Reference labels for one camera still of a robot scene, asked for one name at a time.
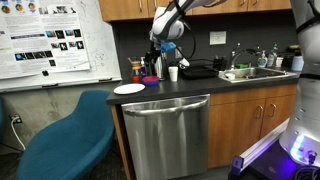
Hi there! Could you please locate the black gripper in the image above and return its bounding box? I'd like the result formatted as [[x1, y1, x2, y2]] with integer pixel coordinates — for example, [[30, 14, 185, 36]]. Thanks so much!
[[148, 32, 164, 65]]

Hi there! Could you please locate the pink plastic bowl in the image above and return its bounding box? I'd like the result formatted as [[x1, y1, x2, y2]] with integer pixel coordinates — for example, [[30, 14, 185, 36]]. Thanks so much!
[[142, 75, 161, 82]]

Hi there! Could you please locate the blue plastic bowl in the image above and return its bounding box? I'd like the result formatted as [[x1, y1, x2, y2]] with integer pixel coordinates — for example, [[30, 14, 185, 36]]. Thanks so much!
[[142, 79, 161, 87]]

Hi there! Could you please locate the black dish rack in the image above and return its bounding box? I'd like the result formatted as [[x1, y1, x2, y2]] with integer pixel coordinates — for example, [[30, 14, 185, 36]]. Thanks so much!
[[178, 58, 221, 81]]

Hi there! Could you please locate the green capped dish soap bottle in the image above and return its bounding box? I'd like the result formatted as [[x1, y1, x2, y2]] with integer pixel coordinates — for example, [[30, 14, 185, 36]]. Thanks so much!
[[267, 42, 280, 69]]

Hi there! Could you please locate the purple pump bottle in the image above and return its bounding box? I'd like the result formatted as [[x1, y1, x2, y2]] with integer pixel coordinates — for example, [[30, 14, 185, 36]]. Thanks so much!
[[139, 56, 149, 81]]

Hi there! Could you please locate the steel plate power outlet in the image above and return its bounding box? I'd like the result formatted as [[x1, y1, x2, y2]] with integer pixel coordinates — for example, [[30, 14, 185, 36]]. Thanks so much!
[[174, 46, 184, 61]]

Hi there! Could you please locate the white foam cup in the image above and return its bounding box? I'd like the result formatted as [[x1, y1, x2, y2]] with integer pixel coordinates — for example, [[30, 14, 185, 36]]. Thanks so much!
[[167, 65, 180, 83]]

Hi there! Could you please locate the white ceramic mug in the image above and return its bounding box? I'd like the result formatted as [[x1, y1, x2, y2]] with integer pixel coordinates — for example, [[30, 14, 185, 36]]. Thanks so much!
[[177, 57, 191, 70]]

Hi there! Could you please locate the white plate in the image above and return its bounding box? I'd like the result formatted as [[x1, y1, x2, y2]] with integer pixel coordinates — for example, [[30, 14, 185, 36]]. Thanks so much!
[[113, 83, 147, 96]]

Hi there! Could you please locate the whiteboard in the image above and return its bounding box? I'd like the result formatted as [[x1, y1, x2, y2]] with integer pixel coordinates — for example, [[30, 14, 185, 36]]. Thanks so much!
[[0, 0, 123, 93]]

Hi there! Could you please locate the wooden upper cabinet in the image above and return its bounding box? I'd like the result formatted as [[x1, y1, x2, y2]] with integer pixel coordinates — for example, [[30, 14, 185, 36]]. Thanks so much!
[[98, 0, 293, 23]]

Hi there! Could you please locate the wooden cabinet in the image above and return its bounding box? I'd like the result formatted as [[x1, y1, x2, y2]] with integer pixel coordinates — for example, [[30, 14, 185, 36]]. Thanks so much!
[[98, 0, 293, 23], [208, 83, 299, 169]]

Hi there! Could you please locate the black utensil holder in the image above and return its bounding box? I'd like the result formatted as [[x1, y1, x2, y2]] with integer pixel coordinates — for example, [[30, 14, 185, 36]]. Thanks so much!
[[212, 55, 229, 72]]

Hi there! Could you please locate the chrome kitchen faucet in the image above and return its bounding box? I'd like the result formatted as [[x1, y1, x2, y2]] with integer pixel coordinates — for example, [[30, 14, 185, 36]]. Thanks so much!
[[229, 42, 261, 71]]

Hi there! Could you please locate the stainless steel dishwasher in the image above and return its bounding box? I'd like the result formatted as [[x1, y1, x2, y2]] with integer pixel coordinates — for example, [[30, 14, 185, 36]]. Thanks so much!
[[120, 93, 212, 180]]

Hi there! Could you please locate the stainless steel sink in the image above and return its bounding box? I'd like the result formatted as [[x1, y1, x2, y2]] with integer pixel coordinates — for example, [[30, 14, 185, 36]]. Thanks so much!
[[217, 66, 298, 84]]

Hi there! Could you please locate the clear soap bottle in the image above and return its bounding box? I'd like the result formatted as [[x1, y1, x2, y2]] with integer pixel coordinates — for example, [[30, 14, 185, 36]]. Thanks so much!
[[256, 50, 269, 69]]

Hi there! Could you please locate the wooden lower cabinet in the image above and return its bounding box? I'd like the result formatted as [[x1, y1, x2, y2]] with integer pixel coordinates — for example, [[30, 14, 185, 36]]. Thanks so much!
[[208, 83, 299, 169]]

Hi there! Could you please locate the blue shell chair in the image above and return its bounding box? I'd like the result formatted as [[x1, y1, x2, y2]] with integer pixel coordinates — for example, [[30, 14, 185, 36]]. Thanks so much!
[[0, 96, 6, 141], [14, 89, 116, 180]]

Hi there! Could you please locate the printed research poster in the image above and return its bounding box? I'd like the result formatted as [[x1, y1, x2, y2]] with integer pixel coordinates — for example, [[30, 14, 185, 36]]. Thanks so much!
[[0, 0, 91, 81]]

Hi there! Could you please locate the small white cup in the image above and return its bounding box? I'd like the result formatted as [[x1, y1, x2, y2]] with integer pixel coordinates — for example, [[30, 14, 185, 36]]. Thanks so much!
[[274, 56, 285, 69]]

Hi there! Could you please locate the black countertop container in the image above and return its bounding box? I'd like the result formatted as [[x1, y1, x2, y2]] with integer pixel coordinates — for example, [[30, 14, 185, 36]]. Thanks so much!
[[281, 53, 295, 70]]

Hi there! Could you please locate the blue and white container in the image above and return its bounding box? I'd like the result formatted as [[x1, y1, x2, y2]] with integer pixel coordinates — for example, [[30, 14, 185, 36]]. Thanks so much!
[[290, 54, 305, 72]]

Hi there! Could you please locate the black mobile base platform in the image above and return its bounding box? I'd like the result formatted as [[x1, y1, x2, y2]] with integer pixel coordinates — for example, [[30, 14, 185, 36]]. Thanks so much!
[[229, 139, 320, 180]]

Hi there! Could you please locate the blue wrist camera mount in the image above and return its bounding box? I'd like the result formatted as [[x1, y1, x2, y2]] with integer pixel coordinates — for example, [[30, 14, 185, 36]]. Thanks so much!
[[160, 41, 177, 54]]

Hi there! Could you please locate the black robot wrist cable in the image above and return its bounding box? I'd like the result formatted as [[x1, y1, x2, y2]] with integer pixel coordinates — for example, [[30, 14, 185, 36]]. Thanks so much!
[[173, 0, 198, 61]]

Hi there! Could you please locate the steel dishwasher handle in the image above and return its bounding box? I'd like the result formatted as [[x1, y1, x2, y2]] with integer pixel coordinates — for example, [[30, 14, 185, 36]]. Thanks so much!
[[123, 98, 210, 117]]

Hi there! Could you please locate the white paper wall note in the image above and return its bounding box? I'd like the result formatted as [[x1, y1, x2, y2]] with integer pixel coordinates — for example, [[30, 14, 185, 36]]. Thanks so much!
[[209, 30, 228, 46]]

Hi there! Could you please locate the white mug with handle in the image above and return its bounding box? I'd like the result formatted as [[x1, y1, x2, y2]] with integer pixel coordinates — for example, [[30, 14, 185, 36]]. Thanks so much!
[[224, 72, 237, 81]]

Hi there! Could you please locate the silver lower cabinet handle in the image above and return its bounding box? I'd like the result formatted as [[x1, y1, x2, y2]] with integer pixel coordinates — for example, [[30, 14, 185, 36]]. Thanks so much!
[[255, 104, 265, 120], [267, 102, 278, 119]]

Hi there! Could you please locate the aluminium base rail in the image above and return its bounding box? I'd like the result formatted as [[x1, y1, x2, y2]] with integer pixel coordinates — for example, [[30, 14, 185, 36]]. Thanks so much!
[[231, 118, 292, 177]]

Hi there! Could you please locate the white wall outlet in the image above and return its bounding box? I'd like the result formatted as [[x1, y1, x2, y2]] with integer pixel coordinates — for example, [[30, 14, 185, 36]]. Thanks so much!
[[8, 113, 23, 125]]

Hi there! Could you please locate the white power cable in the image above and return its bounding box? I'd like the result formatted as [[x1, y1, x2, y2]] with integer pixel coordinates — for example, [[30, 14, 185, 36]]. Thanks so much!
[[10, 116, 27, 152]]

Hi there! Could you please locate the black coiled cable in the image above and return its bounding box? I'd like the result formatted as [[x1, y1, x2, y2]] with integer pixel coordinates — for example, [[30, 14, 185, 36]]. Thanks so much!
[[289, 164, 320, 180]]

